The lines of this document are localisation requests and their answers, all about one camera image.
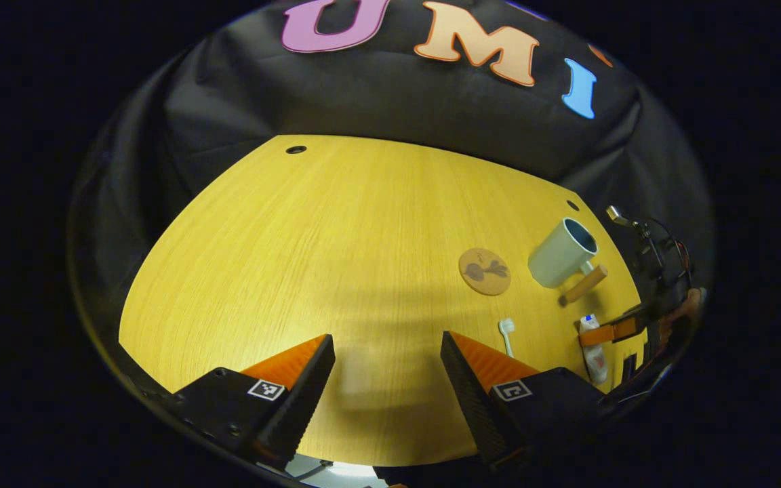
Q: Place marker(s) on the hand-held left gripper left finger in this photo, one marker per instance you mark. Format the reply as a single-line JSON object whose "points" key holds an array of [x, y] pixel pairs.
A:
{"points": [[309, 383]]}

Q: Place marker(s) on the pale green cup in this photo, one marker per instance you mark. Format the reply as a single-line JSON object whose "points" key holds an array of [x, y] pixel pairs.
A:
{"points": [[556, 257]]}

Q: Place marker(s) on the black backdrop cloth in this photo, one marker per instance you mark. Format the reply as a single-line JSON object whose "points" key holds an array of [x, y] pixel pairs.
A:
{"points": [[397, 102]]}

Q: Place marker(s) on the wooden desktop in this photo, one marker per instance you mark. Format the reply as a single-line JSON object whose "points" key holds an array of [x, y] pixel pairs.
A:
{"points": [[329, 257]]}

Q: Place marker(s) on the white toothpaste tube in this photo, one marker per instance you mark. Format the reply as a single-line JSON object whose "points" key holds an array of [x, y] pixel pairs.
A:
{"points": [[596, 362]]}

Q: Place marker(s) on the round wooden coaster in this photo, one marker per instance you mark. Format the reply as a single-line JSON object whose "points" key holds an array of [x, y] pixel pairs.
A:
{"points": [[484, 271]]}

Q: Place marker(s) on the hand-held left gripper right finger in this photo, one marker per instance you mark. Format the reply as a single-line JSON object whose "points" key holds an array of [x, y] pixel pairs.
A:
{"points": [[465, 386]]}

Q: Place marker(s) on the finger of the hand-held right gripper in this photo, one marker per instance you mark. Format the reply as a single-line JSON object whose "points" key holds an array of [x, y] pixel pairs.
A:
{"points": [[611, 331], [638, 359]]}

